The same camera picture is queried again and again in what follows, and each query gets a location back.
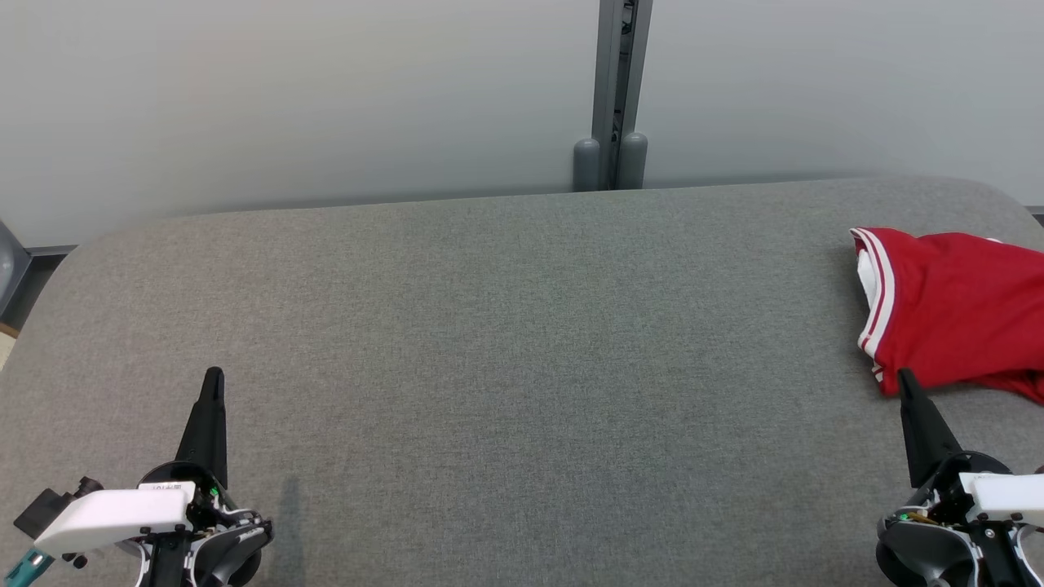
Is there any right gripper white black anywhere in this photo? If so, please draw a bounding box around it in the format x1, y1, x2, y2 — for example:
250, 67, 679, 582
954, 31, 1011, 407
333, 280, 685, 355
889, 368, 1044, 587

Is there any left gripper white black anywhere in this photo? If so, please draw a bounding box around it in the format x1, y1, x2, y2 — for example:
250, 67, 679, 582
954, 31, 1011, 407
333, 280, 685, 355
33, 366, 274, 587

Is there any red basketball jersey number 23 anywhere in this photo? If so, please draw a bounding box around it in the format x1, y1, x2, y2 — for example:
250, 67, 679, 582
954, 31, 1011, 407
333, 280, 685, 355
850, 227, 1044, 406

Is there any grey curved plastic object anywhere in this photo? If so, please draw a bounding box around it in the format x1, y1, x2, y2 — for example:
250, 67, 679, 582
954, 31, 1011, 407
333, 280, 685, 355
0, 220, 32, 319

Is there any teal plug black camera cable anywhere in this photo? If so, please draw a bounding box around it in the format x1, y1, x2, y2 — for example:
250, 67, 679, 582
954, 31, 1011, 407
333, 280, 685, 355
2, 548, 55, 587

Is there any grey cylindrical post cap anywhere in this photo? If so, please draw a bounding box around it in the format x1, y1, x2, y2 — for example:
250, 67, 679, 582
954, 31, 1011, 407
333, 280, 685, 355
573, 137, 602, 193
617, 132, 649, 190

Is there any grey metal partition post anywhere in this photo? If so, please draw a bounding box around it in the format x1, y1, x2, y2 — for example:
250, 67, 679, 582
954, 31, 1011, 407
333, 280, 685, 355
591, 0, 653, 190

